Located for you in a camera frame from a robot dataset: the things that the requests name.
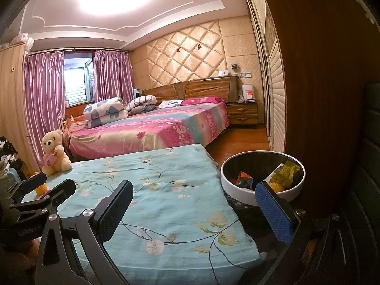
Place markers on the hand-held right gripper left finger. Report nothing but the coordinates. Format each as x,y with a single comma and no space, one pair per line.
115,210

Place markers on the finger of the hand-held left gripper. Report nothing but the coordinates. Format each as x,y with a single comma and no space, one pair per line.
37,181
63,190

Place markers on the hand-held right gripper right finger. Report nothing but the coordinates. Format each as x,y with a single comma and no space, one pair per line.
273,210

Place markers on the yellow foam net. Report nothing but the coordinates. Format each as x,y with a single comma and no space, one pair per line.
277,187

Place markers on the green milk carton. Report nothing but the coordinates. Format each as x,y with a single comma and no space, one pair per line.
245,179

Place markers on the yellow-green wrapper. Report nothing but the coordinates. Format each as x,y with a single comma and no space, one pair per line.
286,170

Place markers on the white rimmed black trash bin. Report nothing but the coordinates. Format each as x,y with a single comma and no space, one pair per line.
234,193

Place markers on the blue stool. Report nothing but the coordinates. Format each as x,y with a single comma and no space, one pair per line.
10,179

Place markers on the cream teddy bear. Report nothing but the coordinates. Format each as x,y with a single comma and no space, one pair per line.
55,151

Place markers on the pile of clothes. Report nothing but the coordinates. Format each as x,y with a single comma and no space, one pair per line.
7,154

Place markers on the teal floral tablecloth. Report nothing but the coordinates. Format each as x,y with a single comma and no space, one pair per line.
163,199

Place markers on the wooden chair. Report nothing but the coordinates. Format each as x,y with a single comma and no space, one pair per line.
66,124

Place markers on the light wooden wardrobe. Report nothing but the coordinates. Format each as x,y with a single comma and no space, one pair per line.
12,109

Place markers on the pink curtain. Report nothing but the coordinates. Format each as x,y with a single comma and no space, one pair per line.
44,104
112,74

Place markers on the bed with pink floral sheet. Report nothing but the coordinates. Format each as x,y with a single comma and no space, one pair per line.
148,130

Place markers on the folded quilt with blue hearts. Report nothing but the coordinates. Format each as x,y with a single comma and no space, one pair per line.
104,111

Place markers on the wooden nightstand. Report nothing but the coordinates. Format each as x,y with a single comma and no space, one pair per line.
242,115

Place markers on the window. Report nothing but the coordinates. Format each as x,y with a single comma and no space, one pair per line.
77,83

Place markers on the folded grey striped quilt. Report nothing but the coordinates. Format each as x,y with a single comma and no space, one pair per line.
142,102

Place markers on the black ribbed plastic case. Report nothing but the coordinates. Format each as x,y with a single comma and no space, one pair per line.
372,154

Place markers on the white louvre wardrobe doors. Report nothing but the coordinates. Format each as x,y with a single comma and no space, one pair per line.
276,95

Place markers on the small white appliance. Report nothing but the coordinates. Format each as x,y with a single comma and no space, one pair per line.
137,93

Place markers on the white box with orange label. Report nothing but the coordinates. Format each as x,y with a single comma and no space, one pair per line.
248,93

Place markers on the white pillow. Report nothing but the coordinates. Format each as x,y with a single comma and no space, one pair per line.
170,104

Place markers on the brown wooden wardrobe panel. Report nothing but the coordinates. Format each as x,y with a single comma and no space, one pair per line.
320,95

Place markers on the pink floral pillow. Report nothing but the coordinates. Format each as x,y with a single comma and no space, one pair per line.
202,101

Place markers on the wooden headboard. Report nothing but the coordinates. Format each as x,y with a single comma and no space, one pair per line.
207,87

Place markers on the pink bags on wardrobe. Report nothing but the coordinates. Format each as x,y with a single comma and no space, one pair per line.
23,40

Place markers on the wall switch panel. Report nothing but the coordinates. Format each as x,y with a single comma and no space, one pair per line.
243,74

